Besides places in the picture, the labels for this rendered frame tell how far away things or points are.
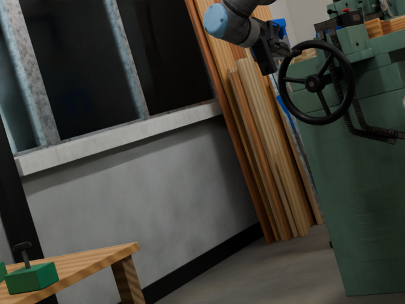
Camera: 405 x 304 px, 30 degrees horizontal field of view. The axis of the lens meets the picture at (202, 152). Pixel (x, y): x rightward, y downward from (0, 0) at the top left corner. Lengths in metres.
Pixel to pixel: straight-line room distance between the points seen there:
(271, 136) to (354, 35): 1.75
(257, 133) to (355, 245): 1.52
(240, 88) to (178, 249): 0.96
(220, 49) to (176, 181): 0.84
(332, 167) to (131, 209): 1.24
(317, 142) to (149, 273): 1.29
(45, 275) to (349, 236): 1.35
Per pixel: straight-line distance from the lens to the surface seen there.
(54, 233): 3.32
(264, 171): 4.21
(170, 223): 3.91
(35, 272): 1.85
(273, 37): 2.33
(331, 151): 2.80
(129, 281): 2.12
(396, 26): 2.80
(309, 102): 2.81
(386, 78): 2.66
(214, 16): 2.17
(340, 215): 2.85
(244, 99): 4.22
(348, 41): 2.60
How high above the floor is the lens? 0.83
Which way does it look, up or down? 3 degrees down
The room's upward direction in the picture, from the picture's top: 16 degrees counter-clockwise
